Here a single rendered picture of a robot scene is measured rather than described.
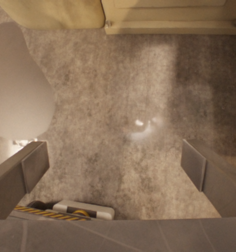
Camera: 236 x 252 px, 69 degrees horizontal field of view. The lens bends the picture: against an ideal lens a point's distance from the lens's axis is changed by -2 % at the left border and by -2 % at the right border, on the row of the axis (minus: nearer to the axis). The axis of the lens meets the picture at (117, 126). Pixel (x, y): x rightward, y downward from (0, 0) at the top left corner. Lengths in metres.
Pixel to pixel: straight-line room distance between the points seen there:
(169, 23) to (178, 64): 0.22
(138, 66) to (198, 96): 0.34
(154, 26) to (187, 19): 0.17
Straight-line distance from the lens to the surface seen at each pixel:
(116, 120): 0.91
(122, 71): 0.99
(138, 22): 1.08
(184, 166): 0.16
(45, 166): 0.17
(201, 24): 1.10
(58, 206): 0.87
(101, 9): 1.07
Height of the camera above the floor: 0.88
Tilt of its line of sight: 78 degrees down
